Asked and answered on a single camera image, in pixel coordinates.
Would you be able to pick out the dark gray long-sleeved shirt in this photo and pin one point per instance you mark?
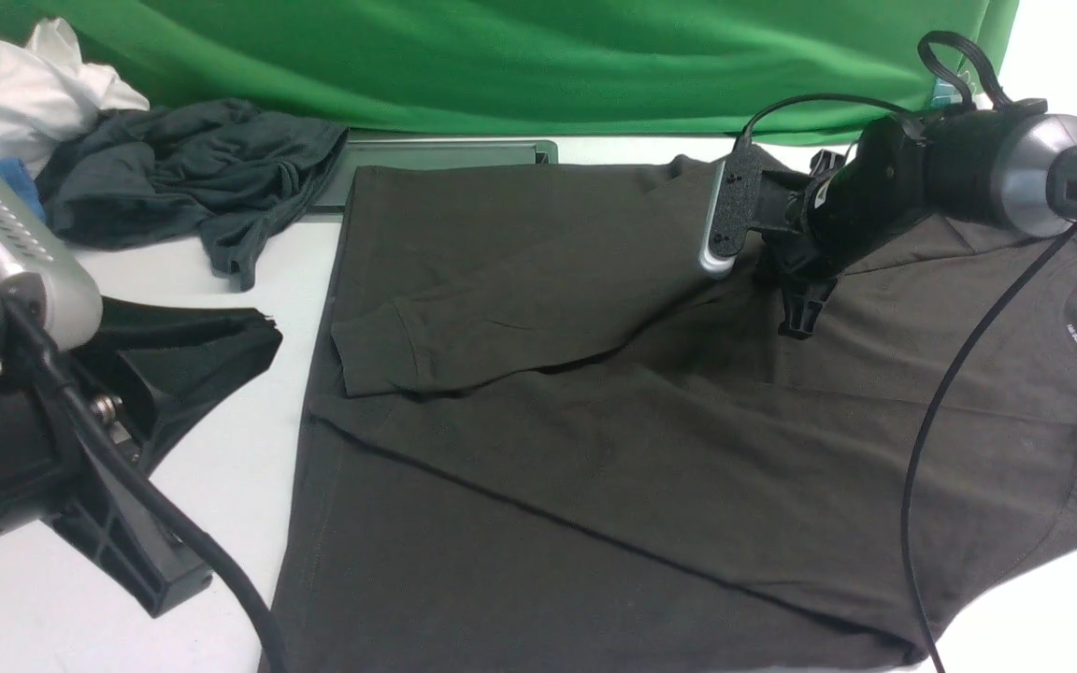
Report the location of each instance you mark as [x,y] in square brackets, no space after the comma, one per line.
[537,436]

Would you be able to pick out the blue binder clip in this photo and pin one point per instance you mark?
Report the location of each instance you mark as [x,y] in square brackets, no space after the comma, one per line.
[948,94]

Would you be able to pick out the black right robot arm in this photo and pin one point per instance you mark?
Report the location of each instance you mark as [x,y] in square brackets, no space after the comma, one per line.
[1013,168]

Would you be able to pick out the dark teal crumpled shirt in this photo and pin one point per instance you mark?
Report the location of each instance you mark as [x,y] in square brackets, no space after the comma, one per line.
[228,172]

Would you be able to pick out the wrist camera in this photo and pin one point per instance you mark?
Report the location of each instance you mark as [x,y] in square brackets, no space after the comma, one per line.
[39,270]
[731,209]

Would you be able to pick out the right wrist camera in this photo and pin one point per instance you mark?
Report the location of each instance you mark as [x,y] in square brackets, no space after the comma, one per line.
[731,209]

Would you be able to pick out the green backdrop cloth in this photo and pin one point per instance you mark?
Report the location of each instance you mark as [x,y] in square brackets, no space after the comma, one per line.
[519,67]

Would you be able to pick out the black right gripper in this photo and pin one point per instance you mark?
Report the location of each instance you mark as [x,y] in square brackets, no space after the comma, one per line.
[809,237]

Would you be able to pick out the blue crumpled shirt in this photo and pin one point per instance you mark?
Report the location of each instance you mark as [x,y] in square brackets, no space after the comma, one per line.
[14,173]

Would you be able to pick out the white crumpled cloth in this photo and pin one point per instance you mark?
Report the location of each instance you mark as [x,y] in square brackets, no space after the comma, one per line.
[49,94]

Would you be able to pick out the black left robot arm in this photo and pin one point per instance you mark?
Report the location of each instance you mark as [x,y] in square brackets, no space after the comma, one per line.
[153,373]

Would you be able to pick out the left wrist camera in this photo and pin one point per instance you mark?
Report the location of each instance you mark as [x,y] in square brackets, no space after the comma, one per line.
[39,270]

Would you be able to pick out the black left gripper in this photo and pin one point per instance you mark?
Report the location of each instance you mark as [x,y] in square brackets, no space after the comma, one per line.
[166,368]

